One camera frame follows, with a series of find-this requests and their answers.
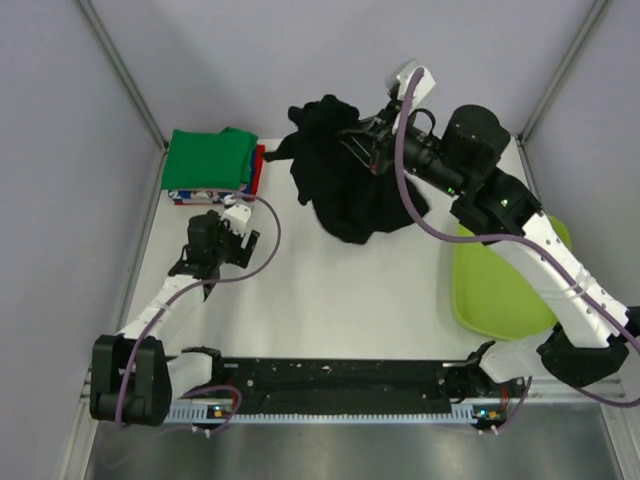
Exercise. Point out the blue printed folded t-shirt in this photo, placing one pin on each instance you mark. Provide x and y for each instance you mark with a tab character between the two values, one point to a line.
200	196

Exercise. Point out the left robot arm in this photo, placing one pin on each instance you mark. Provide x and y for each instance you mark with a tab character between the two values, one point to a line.
133	379

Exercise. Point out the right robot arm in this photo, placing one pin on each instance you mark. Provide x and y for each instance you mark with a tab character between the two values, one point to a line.
594	332

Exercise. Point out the left aluminium frame post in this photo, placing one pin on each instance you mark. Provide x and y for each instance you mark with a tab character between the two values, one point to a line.
122	73

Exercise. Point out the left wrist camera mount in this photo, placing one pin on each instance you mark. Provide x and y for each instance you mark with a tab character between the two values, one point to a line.
237	217

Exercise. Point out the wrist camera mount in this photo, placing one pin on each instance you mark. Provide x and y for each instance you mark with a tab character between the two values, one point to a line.
237	217
411	80

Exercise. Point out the aluminium frame post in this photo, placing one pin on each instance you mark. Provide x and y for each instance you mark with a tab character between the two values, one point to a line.
578	44
122	73

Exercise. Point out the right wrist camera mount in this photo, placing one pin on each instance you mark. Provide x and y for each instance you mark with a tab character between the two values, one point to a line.
411	80

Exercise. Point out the black t-shirt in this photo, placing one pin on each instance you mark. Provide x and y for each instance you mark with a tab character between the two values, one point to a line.
349	201

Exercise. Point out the lime green plastic bin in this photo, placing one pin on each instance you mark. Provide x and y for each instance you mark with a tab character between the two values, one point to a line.
491	298

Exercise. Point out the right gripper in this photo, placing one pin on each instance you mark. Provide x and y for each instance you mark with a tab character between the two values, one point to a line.
383	134

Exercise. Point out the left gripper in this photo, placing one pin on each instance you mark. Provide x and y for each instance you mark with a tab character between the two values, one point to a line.
239	254

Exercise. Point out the red folded t-shirt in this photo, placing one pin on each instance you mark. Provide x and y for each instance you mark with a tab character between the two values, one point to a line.
258	170

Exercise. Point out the right aluminium frame post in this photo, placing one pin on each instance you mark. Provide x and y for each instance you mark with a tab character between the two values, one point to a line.
578	44

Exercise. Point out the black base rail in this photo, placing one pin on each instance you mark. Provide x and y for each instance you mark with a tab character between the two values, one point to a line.
340	387

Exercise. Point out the green folded t-shirt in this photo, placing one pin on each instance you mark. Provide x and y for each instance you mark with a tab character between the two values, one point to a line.
201	160

